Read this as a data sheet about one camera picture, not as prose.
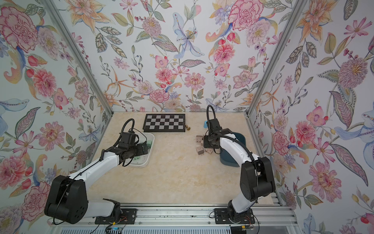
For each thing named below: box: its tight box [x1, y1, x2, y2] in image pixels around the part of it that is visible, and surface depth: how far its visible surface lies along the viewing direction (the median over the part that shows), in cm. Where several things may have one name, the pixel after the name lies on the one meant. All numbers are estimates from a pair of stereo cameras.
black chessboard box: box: [142, 113, 186, 133], surface depth 112 cm
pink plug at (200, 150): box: [195, 146, 205, 156], surface depth 99 cm
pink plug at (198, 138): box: [195, 135, 204, 143], surface depth 106 cm
